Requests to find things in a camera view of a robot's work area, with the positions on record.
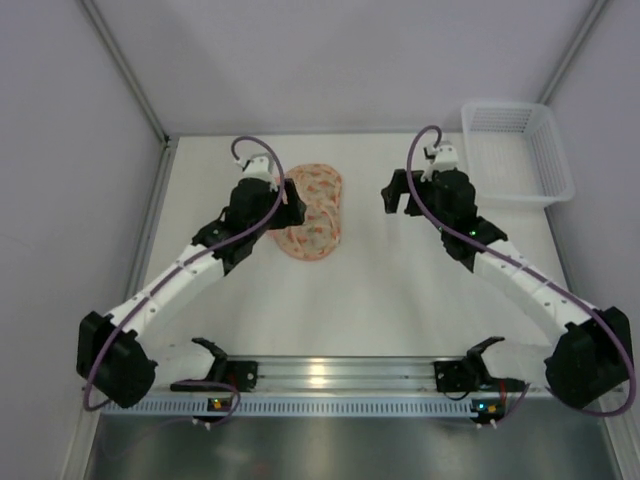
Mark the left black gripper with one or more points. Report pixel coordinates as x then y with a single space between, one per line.
291 211

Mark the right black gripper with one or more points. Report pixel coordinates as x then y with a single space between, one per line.
397 190

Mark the peach floral mesh laundry bag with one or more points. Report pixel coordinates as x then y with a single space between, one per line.
320 188

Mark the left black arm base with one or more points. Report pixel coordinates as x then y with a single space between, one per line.
241 375

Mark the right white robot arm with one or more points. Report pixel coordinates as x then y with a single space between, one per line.
588 351

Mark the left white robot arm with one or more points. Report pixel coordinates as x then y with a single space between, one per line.
112 355

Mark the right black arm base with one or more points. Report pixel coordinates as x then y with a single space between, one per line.
461 375

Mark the white plastic basket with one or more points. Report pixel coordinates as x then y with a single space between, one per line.
515 155

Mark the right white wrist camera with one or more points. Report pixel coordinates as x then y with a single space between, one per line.
440 158

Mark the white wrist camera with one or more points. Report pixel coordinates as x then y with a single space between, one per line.
440 158
258 167

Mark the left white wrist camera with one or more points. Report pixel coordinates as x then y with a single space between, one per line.
258 167

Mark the left aluminium frame post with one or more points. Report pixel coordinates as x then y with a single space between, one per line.
106 37

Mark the aluminium frame post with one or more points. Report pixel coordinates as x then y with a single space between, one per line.
106 37
570 53

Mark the aluminium mounting rail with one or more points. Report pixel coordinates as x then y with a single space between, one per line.
345 372

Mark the white slotted cable duct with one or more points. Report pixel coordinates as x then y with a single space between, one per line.
254 405

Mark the right aluminium frame post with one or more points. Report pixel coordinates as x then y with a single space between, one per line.
570 53

